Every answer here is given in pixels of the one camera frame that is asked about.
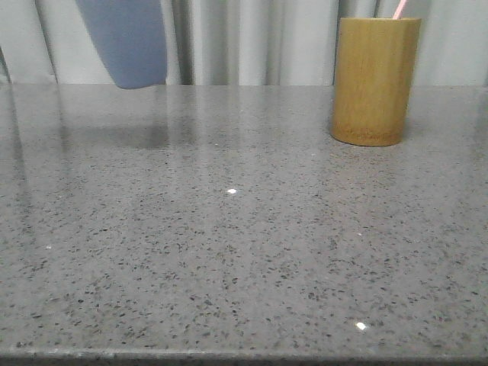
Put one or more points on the bamboo wooden cup holder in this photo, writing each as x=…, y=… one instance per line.
x=373, y=77

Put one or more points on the blue plastic cup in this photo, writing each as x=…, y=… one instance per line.
x=129, y=38

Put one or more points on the pink chopstick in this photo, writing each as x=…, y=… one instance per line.
x=399, y=9

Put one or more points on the grey white curtain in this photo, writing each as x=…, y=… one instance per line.
x=207, y=42

